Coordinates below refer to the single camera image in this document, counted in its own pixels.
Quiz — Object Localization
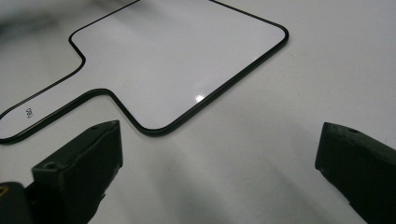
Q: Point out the white paddle whiteboard black rim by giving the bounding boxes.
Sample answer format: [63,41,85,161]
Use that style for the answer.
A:
[0,0,290,146]

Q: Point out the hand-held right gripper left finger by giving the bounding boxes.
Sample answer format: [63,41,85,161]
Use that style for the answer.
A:
[25,119,124,224]

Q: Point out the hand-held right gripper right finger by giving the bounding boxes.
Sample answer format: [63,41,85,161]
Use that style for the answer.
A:
[314,121,396,224]

